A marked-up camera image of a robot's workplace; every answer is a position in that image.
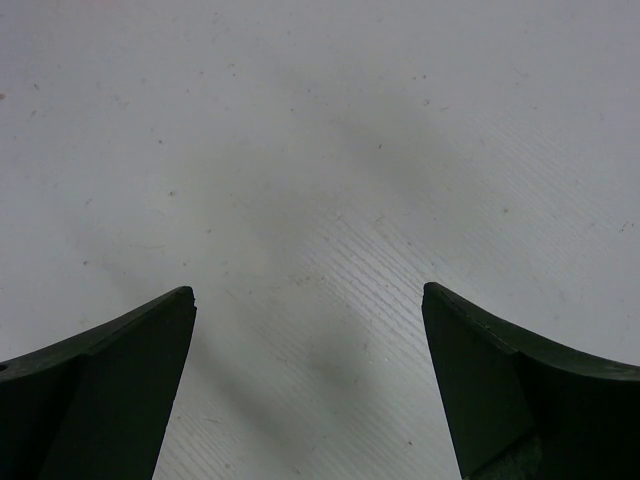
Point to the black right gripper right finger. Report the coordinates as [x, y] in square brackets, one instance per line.
[521, 406]

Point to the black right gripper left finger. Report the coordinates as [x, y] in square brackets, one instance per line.
[96, 405]

